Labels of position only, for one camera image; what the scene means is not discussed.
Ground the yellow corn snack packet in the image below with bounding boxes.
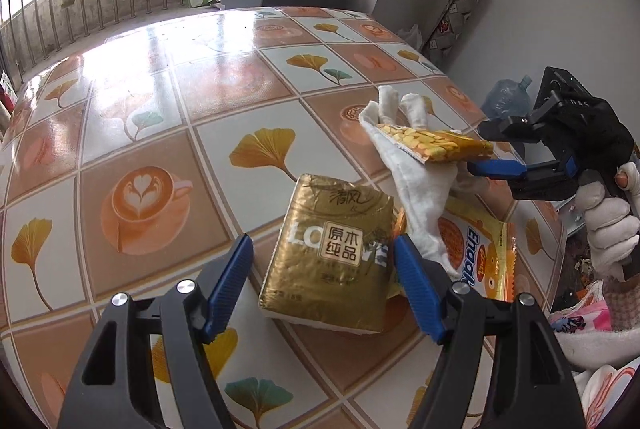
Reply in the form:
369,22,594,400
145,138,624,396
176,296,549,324
376,124,494,164

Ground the right hand white glove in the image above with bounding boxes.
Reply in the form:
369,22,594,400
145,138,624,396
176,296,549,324
575,162,639,282

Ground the large blue water jug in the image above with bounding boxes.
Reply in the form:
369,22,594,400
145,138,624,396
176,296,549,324
480,75,532,120

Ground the white cloth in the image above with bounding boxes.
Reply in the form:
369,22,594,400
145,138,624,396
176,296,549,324
359,85,459,279

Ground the orange biscuit packet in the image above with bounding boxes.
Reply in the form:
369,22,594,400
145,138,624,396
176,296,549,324
436,196,516,302

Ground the gold tissue pack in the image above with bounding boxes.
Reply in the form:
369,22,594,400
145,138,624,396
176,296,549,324
258,174,395,335

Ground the rolled patterned mat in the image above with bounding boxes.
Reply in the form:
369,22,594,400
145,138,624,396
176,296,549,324
422,0,482,66

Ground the patterned tablecloth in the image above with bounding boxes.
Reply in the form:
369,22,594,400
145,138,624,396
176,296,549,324
0,6,569,429

